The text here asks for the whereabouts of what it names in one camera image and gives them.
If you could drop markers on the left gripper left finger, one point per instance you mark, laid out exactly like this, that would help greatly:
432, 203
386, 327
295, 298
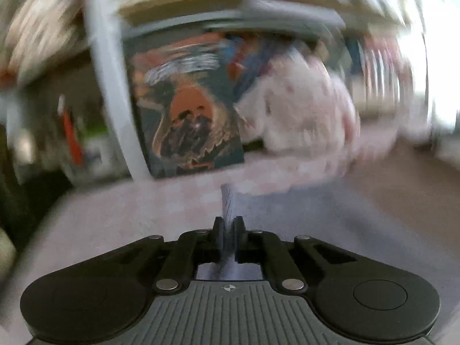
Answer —
192, 249

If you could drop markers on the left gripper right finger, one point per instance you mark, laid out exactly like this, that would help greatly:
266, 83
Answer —
270, 253

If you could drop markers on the pink checkered desk mat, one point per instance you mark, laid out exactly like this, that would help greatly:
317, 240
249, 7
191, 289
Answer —
86, 223

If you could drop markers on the pink bunny plush toy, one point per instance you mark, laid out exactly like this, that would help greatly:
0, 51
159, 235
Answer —
298, 107

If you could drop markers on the red tassel charm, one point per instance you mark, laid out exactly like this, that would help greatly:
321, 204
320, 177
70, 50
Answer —
74, 147

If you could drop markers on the Harry Potter book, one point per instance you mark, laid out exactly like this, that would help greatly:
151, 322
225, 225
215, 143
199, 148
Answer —
182, 93

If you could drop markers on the white tablet on shelf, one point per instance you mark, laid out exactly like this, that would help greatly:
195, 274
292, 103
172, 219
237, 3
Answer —
271, 15

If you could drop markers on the white wooden bookshelf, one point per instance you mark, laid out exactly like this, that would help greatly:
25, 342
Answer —
38, 37

